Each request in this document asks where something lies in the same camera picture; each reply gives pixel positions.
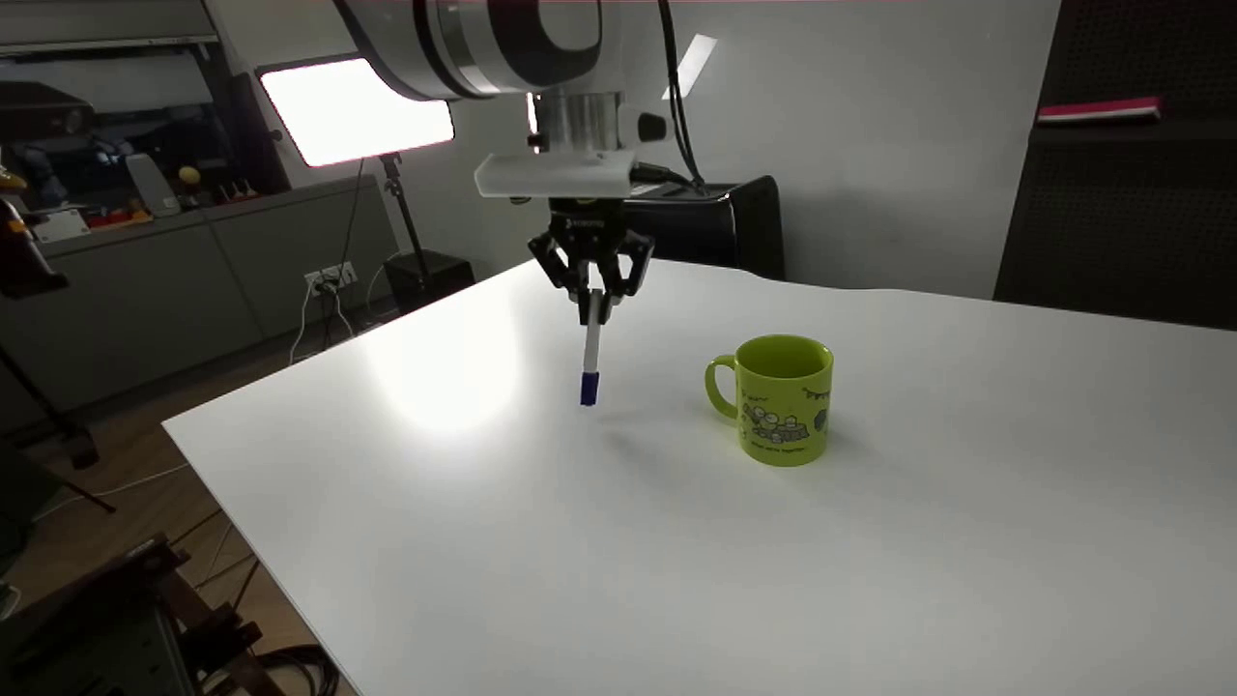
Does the grey counter cabinet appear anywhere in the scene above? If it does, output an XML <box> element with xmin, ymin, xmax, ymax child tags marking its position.
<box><xmin>0</xmin><ymin>170</ymin><xmax>406</xmax><ymax>436</ymax></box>

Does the pink item on shelf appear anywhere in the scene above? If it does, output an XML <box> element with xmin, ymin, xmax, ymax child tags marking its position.
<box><xmin>1031</xmin><ymin>87</ymin><xmax>1166</xmax><ymax>131</ymax></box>

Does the black metal frame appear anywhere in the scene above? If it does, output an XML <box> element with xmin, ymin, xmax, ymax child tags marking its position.
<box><xmin>0</xmin><ymin>531</ymin><xmax>343</xmax><ymax>696</ymax></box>

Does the white marker with blue cap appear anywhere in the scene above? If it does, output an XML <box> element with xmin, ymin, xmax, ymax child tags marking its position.
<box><xmin>575</xmin><ymin>286</ymin><xmax>611</xmax><ymax>411</ymax></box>

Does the white power strip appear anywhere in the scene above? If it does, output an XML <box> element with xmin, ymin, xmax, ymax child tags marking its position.
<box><xmin>303</xmin><ymin>260</ymin><xmax>365</xmax><ymax>295</ymax></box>

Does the white power cable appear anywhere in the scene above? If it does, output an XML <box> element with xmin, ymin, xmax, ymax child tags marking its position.
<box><xmin>287</xmin><ymin>275</ymin><xmax>341</xmax><ymax>367</ymax></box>

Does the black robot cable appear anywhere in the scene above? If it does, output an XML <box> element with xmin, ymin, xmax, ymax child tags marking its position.
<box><xmin>653</xmin><ymin>0</ymin><xmax>710</xmax><ymax>184</ymax></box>

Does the black box at stand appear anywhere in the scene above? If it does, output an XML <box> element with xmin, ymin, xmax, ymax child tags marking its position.
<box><xmin>384</xmin><ymin>247</ymin><xmax>481</xmax><ymax>314</ymax></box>

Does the black tall shelf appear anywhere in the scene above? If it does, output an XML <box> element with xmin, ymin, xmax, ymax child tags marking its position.
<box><xmin>990</xmin><ymin>0</ymin><xmax>1237</xmax><ymax>331</ymax></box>

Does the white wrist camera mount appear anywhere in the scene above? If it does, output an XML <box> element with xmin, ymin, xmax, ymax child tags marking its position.
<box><xmin>466</xmin><ymin>150</ymin><xmax>642</xmax><ymax>204</ymax></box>

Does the green printed mug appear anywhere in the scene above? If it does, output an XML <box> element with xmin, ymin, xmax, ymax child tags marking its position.
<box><xmin>700</xmin><ymin>331</ymin><xmax>838</xmax><ymax>471</ymax></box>

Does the black light stand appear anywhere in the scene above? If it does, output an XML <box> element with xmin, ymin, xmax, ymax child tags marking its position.
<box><xmin>374</xmin><ymin>150</ymin><xmax>437</xmax><ymax>297</ymax></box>

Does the bright studio light panel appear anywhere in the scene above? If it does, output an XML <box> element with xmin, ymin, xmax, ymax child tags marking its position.
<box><xmin>254</xmin><ymin>50</ymin><xmax>459</xmax><ymax>175</ymax></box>

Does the grey bottle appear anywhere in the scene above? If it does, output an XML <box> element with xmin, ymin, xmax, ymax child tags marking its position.
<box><xmin>125</xmin><ymin>150</ymin><xmax>187</xmax><ymax>221</ymax></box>

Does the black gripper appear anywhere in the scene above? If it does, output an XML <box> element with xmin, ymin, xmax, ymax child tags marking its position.
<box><xmin>527</xmin><ymin>195</ymin><xmax>656</xmax><ymax>329</ymax></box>

